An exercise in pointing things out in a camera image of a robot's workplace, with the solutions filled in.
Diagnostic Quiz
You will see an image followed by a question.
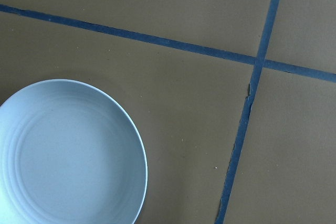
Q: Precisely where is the blue plate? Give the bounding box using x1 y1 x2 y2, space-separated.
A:
1 79 148 223

